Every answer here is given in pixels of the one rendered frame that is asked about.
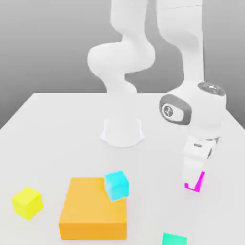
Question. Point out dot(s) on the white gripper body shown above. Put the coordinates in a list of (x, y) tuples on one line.
[(195, 153)]

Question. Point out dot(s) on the small magenta cube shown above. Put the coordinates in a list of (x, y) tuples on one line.
[(200, 183)]

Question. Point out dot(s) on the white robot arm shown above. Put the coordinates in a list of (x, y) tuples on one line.
[(122, 57)]

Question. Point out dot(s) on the small cyan cube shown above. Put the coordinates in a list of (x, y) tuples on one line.
[(117, 185)]

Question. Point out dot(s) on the small green cube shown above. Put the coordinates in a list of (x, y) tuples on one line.
[(174, 239)]

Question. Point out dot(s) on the small yellow cube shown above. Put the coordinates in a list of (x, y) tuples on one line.
[(26, 203)]

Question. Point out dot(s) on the large orange box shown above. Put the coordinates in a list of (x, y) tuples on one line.
[(90, 208)]

